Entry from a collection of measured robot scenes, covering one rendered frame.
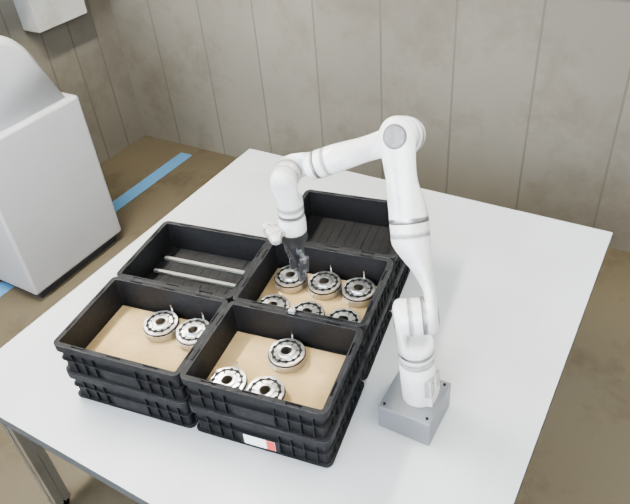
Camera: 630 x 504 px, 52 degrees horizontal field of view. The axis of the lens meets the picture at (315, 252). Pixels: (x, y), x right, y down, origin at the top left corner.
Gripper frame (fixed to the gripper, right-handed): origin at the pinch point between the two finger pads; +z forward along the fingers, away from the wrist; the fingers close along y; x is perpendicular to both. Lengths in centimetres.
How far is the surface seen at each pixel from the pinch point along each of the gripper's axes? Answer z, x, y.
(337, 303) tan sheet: 17.2, -11.0, -0.6
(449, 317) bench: 30, -45, -11
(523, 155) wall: 56, -159, 93
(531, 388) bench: 30, -49, -45
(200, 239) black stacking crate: 11.8, 18.0, 44.5
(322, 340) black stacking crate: 14.1, 0.4, -15.2
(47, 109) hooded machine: 11, 55, 182
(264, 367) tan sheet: 17.2, 17.6, -14.1
